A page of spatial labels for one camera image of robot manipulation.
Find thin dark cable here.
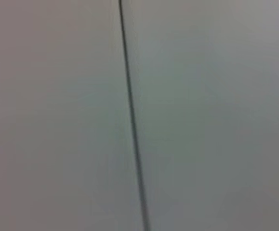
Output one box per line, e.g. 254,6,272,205
118,0,152,231

